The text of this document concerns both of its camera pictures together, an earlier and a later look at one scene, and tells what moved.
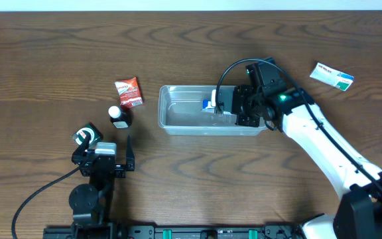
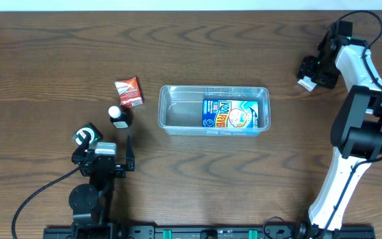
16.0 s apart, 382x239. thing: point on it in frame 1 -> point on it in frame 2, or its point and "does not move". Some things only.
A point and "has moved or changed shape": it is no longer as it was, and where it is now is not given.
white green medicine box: (332, 76) has moved or changed shape
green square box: (79, 136) does not move
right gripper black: (245, 120) -> (306, 66)
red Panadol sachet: (129, 92) does not move
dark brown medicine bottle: (120, 119) does not move
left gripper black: (120, 170) does not move
